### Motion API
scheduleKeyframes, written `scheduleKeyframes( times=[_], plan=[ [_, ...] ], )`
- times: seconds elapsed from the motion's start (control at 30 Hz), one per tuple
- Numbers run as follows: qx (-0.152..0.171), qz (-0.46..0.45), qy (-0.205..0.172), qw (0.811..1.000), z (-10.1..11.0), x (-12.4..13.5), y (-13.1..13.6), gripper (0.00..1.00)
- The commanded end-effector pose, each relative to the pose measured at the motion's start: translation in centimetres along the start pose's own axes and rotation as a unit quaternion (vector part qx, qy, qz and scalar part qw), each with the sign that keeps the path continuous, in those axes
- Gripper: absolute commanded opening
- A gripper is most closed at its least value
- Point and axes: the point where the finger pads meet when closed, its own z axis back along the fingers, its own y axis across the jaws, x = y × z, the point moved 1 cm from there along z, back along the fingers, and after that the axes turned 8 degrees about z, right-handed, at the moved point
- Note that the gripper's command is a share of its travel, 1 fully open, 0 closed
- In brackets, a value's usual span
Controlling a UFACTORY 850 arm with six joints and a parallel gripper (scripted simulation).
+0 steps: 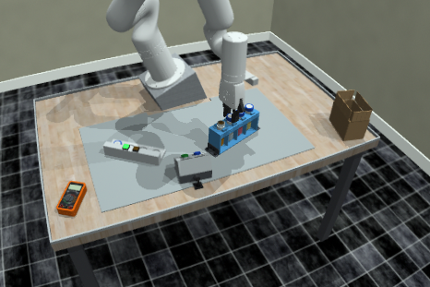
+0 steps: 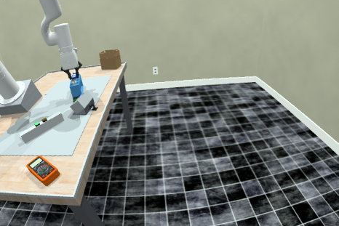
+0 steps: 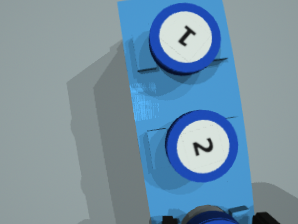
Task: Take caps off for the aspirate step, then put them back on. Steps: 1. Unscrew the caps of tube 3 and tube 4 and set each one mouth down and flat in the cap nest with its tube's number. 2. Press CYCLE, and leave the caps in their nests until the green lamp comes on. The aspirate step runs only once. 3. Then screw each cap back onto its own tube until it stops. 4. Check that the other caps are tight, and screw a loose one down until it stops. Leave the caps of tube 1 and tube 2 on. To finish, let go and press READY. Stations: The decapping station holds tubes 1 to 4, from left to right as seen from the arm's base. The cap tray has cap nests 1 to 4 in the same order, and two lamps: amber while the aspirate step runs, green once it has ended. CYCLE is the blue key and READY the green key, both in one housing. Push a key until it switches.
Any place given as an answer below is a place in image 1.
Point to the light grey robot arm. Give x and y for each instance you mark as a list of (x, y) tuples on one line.
[(163, 70)]

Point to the orange digital multimeter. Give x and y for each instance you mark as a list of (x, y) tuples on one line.
[(71, 199)]

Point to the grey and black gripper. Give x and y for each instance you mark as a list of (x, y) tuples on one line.
[(232, 95)]

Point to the small open brown cardboard box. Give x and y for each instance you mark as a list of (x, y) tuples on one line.
[(350, 120)]

